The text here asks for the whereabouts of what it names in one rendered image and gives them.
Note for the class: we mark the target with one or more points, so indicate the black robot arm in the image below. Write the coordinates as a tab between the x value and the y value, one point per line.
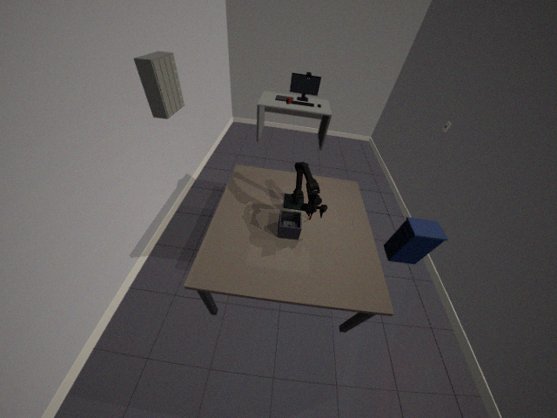
311	185

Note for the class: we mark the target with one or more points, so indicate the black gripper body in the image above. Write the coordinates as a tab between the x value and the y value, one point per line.
322	208

